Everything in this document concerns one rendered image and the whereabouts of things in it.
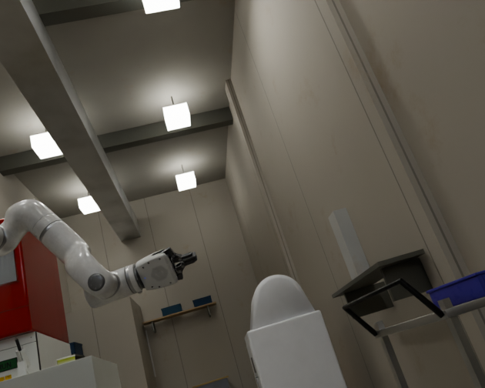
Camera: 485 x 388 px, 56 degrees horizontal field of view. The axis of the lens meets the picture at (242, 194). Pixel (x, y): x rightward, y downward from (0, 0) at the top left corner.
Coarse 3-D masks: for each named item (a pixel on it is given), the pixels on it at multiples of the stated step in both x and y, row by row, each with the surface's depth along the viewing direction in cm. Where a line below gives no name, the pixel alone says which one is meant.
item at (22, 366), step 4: (16, 352) 183; (20, 352) 182; (24, 352) 183; (20, 356) 183; (24, 356) 183; (20, 360) 183; (24, 360) 181; (28, 360) 185; (20, 364) 181; (24, 364) 181; (28, 364) 185; (20, 368) 180; (24, 368) 180; (20, 372) 179; (24, 372) 180
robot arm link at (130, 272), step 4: (132, 264) 132; (128, 268) 131; (132, 268) 131; (128, 272) 130; (132, 272) 130; (128, 276) 129; (132, 276) 129; (136, 276) 130; (128, 280) 129; (132, 280) 129; (136, 280) 130; (132, 284) 129; (136, 284) 129; (132, 288) 130; (136, 288) 130; (140, 288) 131; (132, 292) 131; (136, 292) 131; (140, 292) 133
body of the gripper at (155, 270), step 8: (152, 256) 131; (160, 256) 130; (168, 256) 134; (136, 264) 131; (144, 264) 130; (152, 264) 130; (160, 264) 130; (168, 264) 130; (136, 272) 130; (144, 272) 130; (152, 272) 130; (160, 272) 131; (168, 272) 131; (144, 280) 131; (152, 280) 131; (160, 280) 132; (168, 280) 132; (176, 280) 132; (144, 288) 132; (152, 288) 132
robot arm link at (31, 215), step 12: (24, 204) 140; (36, 204) 140; (12, 216) 139; (24, 216) 138; (36, 216) 138; (48, 216) 138; (12, 228) 140; (24, 228) 139; (36, 228) 137; (12, 240) 144; (0, 252) 144
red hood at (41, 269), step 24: (24, 240) 236; (0, 264) 224; (24, 264) 226; (48, 264) 276; (0, 288) 220; (24, 288) 221; (48, 288) 263; (0, 312) 215; (24, 312) 217; (48, 312) 251; (0, 336) 211
